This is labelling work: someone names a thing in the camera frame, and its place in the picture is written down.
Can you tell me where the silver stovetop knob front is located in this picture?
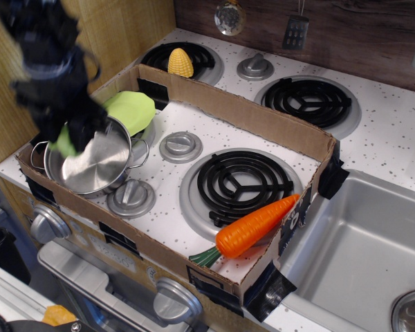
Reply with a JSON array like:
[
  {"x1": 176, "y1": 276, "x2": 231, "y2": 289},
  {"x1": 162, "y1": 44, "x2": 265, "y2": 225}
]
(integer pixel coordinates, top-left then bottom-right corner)
[{"x1": 107, "y1": 179, "x2": 156, "y2": 219}]

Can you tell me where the green toy broccoli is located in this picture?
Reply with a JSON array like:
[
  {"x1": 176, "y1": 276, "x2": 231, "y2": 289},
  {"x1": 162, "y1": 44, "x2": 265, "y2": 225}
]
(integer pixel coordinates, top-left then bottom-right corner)
[{"x1": 47, "y1": 122, "x2": 87, "y2": 158}]

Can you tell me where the silver stovetop knob centre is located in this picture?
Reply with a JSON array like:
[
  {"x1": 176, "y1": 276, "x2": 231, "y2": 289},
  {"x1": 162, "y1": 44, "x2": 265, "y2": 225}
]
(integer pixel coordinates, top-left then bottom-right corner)
[{"x1": 159, "y1": 131, "x2": 203, "y2": 164}]

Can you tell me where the silver stovetop knob rear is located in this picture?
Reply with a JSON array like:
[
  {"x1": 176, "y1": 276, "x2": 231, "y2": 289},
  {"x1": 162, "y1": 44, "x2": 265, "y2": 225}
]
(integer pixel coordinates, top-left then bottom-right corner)
[{"x1": 237, "y1": 53, "x2": 275, "y2": 81}]

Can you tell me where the silver oven knob left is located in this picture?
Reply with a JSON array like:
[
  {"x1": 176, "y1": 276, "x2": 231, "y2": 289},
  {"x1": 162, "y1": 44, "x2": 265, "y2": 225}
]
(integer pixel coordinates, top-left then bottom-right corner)
[{"x1": 30, "y1": 204, "x2": 72, "y2": 244}]

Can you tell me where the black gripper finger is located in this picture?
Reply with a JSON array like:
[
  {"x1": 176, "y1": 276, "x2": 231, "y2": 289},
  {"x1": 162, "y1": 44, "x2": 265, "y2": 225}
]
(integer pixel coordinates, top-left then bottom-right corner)
[
  {"x1": 37, "y1": 113, "x2": 66, "y2": 142},
  {"x1": 67, "y1": 103, "x2": 108, "y2": 154}
]

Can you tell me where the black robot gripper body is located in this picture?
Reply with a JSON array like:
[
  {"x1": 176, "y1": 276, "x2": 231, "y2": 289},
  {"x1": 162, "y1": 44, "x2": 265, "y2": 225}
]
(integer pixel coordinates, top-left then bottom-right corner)
[{"x1": 0, "y1": 0, "x2": 103, "y2": 139}]

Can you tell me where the black rear left burner coil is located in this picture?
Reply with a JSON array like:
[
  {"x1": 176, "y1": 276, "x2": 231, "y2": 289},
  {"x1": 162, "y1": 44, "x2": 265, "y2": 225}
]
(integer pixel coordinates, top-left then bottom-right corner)
[{"x1": 140, "y1": 42, "x2": 215, "y2": 78}]

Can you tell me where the black burner coil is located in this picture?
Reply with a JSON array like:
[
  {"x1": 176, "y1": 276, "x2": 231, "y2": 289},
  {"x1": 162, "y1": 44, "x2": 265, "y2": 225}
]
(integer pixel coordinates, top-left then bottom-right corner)
[
  {"x1": 196, "y1": 150, "x2": 295, "y2": 228},
  {"x1": 261, "y1": 78, "x2": 352, "y2": 129},
  {"x1": 140, "y1": 42, "x2": 215, "y2": 78}
]

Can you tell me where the grey toy sink basin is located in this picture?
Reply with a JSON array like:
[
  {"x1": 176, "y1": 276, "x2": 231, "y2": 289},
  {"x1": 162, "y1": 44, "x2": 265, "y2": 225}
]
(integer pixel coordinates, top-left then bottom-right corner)
[{"x1": 280, "y1": 170, "x2": 415, "y2": 331}]

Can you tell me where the yellow toy corn cob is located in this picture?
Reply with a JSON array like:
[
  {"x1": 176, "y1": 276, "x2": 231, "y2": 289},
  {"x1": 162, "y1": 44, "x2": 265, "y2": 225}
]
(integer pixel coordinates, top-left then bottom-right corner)
[{"x1": 167, "y1": 48, "x2": 194, "y2": 78}]

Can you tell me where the hanging metal strainer spoon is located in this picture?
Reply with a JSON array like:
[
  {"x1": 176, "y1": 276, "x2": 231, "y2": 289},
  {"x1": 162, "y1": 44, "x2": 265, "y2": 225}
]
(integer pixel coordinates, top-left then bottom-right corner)
[{"x1": 214, "y1": 1, "x2": 246, "y2": 37}]

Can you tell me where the orange toy carrot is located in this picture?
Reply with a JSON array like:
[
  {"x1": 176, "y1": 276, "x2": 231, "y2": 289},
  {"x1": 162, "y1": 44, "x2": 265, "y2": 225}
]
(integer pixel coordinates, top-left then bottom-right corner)
[{"x1": 189, "y1": 194, "x2": 300, "y2": 268}]

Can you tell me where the silver sink drain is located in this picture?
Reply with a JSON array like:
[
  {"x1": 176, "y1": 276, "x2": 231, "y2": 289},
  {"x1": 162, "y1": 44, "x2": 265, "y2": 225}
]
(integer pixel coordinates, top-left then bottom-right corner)
[{"x1": 391, "y1": 290, "x2": 415, "y2": 332}]

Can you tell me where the silver oven knob right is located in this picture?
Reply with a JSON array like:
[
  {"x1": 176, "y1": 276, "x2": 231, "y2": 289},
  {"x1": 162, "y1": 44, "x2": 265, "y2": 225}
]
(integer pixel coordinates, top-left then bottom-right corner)
[{"x1": 153, "y1": 277, "x2": 203, "y2": 324}]

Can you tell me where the silver oven knob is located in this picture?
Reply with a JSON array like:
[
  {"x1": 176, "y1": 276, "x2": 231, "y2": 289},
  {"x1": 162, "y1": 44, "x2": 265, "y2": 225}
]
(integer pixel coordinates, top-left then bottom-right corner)
[
  {"x1": 153, "y1": 277, "x2": 203, "y2": 324},
  {"x1": 30, "y1": 204, "x2": 72, "y2": 244}
]

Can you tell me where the small steel pot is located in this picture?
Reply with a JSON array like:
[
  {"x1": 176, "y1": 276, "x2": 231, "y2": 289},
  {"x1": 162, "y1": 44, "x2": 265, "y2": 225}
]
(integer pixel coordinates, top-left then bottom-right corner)
[{"x1": 30, "y1": 117, "x2": 155, "y2": 198}]

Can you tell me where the silver stovetop knob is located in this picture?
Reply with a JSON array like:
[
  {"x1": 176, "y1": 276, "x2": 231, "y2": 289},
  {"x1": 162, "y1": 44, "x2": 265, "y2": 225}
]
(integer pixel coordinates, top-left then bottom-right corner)
[
  {"x1": 107, "y1": 179, "x2": 156, "y2": 219},
  {"x1": 159, "y1": 131, "x2": 203, "y2": 164},
  {"x1": 237, "y1": 53, "x2": 275, "y2": 81}
]

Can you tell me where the black rear right burner coil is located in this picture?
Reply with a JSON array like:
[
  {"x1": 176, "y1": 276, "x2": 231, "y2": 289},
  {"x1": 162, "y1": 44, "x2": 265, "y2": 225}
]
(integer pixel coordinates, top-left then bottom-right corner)
[{"x1": 261, "y1": 78, "x2": 352, "y2": 129}]

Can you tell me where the hanging metal slotted spatula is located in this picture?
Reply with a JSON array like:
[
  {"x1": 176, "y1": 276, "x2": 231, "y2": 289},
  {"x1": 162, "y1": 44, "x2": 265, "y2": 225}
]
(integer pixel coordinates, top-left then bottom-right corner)
[{"x1": 282, "y1": 1, "x2": 309, "y2": 50}]

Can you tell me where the orange cloth scrap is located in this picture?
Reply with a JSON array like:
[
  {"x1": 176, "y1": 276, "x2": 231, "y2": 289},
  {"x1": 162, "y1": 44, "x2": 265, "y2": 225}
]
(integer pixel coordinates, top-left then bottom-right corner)
[{"x1": 41, "y1": 304, "x2": 77, "y2": 326}]

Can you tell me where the silver oven door handle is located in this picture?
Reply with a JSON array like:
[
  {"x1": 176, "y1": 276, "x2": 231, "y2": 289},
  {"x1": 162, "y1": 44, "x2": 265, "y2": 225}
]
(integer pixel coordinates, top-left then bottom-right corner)
[{"x1": 37, "y1": 241, "x2": 131, "y2": 315}]

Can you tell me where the brown cardboard fence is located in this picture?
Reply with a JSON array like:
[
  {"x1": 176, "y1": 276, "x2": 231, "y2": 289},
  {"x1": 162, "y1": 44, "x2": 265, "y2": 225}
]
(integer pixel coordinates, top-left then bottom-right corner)
[{"x1": 15, "y1": 63, "x2": 350, "y2": 323}]

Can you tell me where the light green plastic plate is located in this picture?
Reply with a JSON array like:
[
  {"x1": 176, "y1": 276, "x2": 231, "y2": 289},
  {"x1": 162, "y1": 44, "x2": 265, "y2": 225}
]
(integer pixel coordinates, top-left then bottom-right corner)
[{"x1": 103, "y1": 91, "x2": 156, "y2": 136}]

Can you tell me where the black front burner coil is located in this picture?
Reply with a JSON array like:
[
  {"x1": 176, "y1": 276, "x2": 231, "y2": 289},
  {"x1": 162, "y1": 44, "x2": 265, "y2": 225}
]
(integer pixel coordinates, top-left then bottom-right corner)
[{"x1": 196, "y1": 150, "x2": 295, "y2": 228}]

